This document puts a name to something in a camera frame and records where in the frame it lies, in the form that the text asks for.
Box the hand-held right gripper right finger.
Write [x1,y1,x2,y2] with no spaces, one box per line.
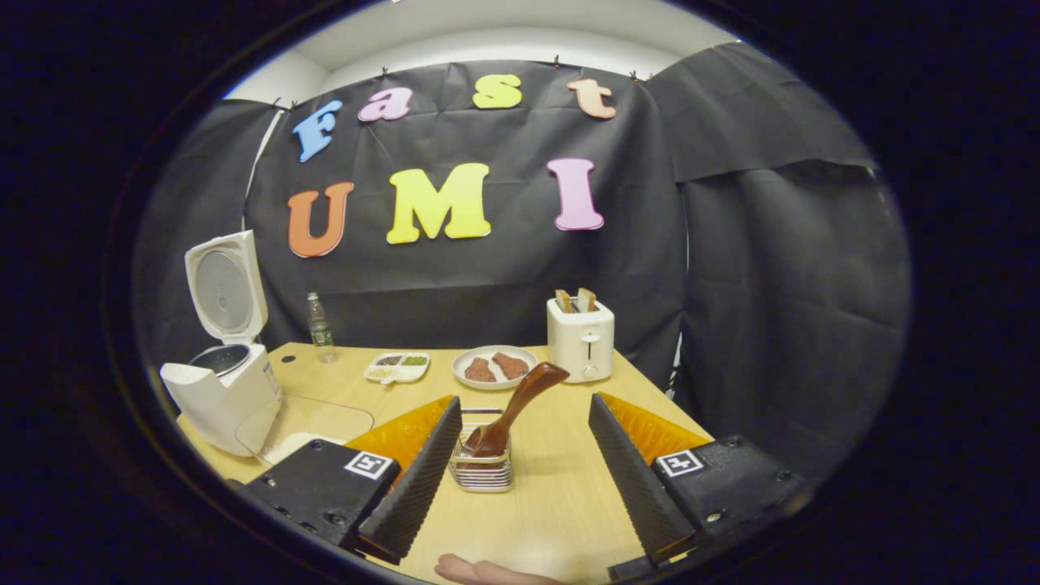
[588,392,815,567]

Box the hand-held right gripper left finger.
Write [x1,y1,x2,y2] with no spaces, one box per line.
[244,396,462,566]

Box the metal wire chopstick holder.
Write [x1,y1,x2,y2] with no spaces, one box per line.
[448,409,514,494]

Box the clear tray with white rice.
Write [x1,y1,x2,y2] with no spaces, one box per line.
[236,395,375,466]

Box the brown wooden spoon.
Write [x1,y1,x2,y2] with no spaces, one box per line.
[463,362,570,458]

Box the white rice cooker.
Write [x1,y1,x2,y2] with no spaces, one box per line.
[160,230,283,457]

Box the white divided grain dish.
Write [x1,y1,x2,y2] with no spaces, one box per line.
[363,352,431,385]

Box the white round plate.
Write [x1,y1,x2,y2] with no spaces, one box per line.
[452,345,538,392]

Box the white toaster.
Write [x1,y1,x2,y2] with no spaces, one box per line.
[547,297,615,384]

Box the clear plastic water bottle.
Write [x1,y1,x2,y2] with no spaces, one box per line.
[306,292,338,364]

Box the black backdrop cloth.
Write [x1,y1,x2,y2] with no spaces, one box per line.
[134,41,911,480]

